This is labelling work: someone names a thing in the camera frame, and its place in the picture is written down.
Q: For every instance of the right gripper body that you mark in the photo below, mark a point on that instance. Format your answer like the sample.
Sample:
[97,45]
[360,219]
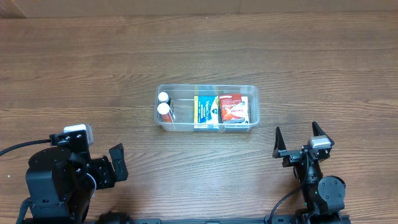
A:
[298,154]

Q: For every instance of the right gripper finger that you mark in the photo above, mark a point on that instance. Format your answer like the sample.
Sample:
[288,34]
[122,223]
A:
[279,145]
[317,131]

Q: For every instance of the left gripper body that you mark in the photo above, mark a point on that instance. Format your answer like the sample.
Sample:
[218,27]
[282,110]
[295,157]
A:
[101,172]

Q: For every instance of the white Hansaplast plaster box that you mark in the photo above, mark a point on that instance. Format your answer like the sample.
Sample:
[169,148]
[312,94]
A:
[246,109]

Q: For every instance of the red white sachet box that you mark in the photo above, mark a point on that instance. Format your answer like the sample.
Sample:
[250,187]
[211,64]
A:
[232,110]

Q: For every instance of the blue VapoDrops box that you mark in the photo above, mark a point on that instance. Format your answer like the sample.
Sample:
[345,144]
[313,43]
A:
[206,112]

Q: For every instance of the orange tube white cap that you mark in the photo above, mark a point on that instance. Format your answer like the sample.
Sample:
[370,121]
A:
[165,112]

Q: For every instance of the black bottle white cap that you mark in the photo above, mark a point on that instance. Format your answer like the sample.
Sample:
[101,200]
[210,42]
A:
[163,97]

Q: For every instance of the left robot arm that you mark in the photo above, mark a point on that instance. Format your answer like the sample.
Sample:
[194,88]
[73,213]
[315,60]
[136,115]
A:
[63,178]

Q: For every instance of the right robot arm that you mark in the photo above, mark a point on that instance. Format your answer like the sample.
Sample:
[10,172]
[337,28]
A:
[323,196]

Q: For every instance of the clear plastic container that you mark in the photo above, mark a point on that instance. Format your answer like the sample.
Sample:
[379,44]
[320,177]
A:
[182,106]

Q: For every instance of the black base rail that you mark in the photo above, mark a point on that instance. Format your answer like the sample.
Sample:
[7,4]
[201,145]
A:
[214,221]

